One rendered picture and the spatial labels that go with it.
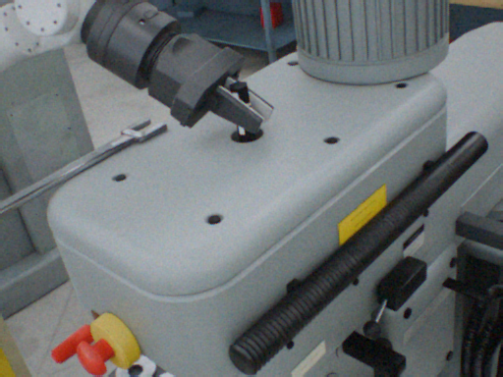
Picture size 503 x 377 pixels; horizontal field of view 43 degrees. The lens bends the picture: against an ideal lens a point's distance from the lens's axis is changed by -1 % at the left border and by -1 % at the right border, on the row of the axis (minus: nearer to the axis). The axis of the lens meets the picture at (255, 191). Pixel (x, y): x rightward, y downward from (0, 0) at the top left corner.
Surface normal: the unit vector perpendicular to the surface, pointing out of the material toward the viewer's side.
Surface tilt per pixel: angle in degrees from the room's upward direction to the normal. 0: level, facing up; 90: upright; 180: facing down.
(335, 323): 90
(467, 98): 0
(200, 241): 0
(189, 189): 0
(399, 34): 90
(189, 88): 52
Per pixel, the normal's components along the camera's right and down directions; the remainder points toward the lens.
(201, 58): 0.33, -0.65
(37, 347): -0.14, -0.83
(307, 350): 0.73, 0.28
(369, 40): -0.20, 0.56
